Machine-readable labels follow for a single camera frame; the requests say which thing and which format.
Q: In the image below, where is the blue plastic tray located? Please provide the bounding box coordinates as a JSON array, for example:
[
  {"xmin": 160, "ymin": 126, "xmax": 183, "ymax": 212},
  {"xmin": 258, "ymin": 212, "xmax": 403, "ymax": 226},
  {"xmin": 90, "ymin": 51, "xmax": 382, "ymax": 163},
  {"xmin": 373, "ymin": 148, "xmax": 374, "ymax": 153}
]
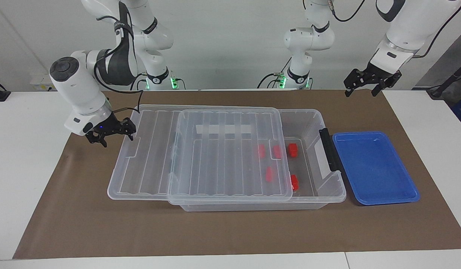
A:
[{"xmin": 332, "ymin": 131, "xmax": 421, "ymax": 206}]

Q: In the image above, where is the brown table mat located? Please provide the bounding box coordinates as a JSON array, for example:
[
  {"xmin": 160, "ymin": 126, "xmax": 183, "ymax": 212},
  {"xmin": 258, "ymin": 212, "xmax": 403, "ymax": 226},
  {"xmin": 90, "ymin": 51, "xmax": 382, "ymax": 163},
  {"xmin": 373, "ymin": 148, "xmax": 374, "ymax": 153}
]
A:
[{"xmin": 13, "ymin": 90, "xmax": 461, "ymax": 259}]

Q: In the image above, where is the black stand with pole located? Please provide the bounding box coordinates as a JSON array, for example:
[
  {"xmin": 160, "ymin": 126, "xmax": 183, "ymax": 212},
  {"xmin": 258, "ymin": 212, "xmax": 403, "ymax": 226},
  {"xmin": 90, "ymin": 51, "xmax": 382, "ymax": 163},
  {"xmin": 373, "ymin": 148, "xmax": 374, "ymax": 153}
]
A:
[{"xmin": 428, "ymin": 60, "xmax": 461, "ymax": 99}]

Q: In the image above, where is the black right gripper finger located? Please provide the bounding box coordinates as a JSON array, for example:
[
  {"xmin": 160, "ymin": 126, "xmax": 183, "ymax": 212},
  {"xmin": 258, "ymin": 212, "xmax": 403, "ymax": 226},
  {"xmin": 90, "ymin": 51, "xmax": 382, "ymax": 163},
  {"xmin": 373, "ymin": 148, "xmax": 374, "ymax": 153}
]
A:
[
  {"xmin": 118, "ymin": 117, "xmax": 136, "ymax": 142},
  {"xmin": 85, "ymin": 133, "xmax": 108, "ymax": 148}
]

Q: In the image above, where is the white power strip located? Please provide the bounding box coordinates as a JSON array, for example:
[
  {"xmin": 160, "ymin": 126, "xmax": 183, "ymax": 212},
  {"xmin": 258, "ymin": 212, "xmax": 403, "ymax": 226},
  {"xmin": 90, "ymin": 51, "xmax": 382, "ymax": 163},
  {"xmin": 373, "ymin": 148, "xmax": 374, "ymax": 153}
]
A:
[{"xmin": 30, "ymin": 74, "xmax": 55, "ymax": 91}]

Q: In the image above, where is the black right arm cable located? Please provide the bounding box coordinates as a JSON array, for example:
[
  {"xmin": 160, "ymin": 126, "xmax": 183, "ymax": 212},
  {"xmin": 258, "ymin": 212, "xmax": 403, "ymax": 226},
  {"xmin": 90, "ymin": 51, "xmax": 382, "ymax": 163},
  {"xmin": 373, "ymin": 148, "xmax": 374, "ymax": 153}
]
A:
[{"xmin": 93, "ymin": 2, "xmax": 144, "ymax": 113}]

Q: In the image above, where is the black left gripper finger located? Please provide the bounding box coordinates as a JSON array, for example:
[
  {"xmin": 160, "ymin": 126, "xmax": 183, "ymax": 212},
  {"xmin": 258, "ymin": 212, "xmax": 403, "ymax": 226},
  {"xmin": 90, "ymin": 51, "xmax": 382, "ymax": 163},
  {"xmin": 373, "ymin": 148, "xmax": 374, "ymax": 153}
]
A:
[
  {"xmin": 344, "ymin": 68, "xmax": 372, "ymax": 98},
  {"xmin": 372, "ymin": 70, "xmax": 402, "ymax": 97}
]

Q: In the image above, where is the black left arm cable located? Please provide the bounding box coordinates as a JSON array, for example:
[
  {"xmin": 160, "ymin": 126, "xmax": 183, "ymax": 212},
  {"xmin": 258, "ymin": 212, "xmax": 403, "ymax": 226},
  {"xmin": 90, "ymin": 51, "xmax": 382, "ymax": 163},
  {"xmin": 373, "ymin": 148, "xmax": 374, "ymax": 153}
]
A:
[{"xmin": 328, "ymin": 0, "xmax": 461, "ymax": 59}]

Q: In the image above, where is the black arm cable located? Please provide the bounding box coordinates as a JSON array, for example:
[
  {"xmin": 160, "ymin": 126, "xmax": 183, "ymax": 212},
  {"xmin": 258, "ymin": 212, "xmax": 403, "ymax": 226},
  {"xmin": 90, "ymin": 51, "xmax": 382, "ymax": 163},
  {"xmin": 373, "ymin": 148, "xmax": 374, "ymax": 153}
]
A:
[
  {"xmin": 93, "ymin": 2, "xmax": 144, "ymax": 113},
  {"xmin": 328, "ymin": 0, "xmax": 461, "ymax": 59}
]

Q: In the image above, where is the clear ribbed plastic lid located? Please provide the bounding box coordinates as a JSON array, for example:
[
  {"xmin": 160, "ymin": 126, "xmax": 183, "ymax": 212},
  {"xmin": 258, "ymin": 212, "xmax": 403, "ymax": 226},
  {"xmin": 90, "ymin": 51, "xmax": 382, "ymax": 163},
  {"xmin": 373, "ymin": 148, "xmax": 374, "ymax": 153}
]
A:
[{"xmin": 107, "ymin": 105, "xmax": 293, "ymax": 205}]

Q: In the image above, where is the black box latch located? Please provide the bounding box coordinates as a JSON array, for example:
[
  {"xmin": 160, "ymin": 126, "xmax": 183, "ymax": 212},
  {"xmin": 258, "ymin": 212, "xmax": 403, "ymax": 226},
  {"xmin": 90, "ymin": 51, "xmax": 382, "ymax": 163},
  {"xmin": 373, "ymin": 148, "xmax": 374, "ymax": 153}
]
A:
[{"xmin": 319, "ymin": 128, "xmax": 341, "ymax": 172}]

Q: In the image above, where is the clear plastic storage box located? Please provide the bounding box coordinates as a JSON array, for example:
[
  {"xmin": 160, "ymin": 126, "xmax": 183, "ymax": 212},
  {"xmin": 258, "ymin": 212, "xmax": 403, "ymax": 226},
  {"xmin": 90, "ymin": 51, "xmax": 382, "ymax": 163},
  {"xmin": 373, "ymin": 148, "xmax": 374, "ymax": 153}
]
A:
[{"xmin": 167, "ymin": 108, "xmax": 347, "ymax": 213}]

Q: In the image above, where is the black base cable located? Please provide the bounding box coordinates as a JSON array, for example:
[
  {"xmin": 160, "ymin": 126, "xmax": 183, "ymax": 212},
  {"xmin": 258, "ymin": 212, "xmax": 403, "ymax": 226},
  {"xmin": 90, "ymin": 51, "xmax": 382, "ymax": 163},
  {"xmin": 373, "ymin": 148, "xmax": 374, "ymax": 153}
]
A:
[
  {"xmin": 130, "ymin": 73, "xmax": 148, "ymax": 90},
  {"xmin": 257, "ymin": 72, "xmax": 287, "ymax": 89}
]

